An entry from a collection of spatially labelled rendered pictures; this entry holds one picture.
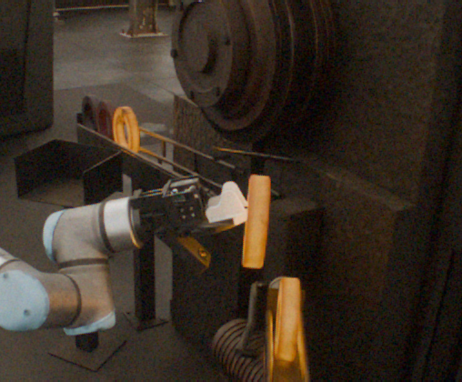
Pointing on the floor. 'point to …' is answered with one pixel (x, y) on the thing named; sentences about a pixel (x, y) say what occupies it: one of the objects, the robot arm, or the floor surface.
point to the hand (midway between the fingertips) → (256, 211)
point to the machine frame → (373, 199)
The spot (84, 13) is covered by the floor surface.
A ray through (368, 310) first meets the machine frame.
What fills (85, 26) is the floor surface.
